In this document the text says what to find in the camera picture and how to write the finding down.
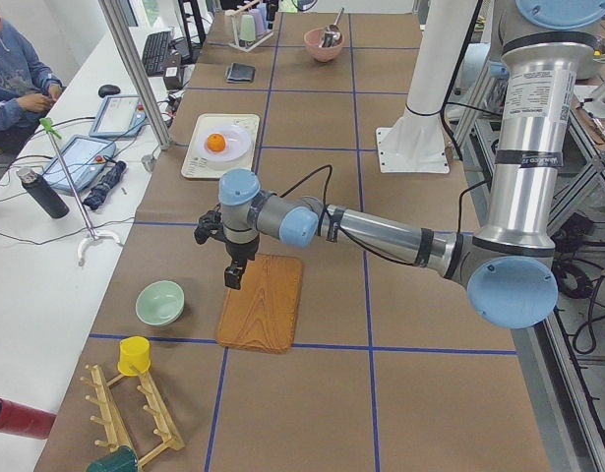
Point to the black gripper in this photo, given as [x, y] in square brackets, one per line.
[238, 252]

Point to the white round plate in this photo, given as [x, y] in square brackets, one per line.
[238, 143]

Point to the orange fruit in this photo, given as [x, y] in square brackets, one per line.
[216, 142]

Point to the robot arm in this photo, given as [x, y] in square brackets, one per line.
[505, 265]

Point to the cream bear tray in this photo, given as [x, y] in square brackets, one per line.
[195, 167]

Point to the wooden cutting board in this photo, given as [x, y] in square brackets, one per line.
[262, 315]

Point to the green bowl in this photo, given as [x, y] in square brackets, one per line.
[160, 303]

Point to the yellow cup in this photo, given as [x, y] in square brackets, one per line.
[134, 356]

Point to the folded dark blue umbrella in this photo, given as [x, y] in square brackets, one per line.
[102, 188]

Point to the teach pendant tablet near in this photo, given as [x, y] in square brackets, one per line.
[85, 158]

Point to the teach pendant tablet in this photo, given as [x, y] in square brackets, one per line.
[85, 158]
[118, 116]

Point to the teach pendant tablet far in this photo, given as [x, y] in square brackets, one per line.
[118, 116]

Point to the wooden mug rack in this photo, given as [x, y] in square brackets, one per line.
[131, 413]

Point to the grey folded cloth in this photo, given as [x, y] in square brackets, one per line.
[237, 73]

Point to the black water bottle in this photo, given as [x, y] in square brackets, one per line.
[37, 187]

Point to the dark green cup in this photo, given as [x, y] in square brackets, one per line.
[123, 459]

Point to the black computer mouse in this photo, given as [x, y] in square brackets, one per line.
[107, 90]

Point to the white cup rack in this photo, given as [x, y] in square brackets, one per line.
[233, 19]

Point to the white stand with green clip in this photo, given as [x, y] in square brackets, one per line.
[94, 235]

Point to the green cup on rack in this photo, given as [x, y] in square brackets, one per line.
[247, 33]

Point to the black keyboard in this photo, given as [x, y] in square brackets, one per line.
[155, 52]

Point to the pink bowl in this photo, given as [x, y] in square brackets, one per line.
[314, 44]

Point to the purple cup on rack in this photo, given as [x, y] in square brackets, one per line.
[259, 12]

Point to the red cylinder bottle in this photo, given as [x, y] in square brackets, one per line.
[21, 420]

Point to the person in blue jacket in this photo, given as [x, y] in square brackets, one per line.
[28, 89]

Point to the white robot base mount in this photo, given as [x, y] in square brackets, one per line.
[415, 143]

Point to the aluminium frame post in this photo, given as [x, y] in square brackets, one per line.
[117, 24]

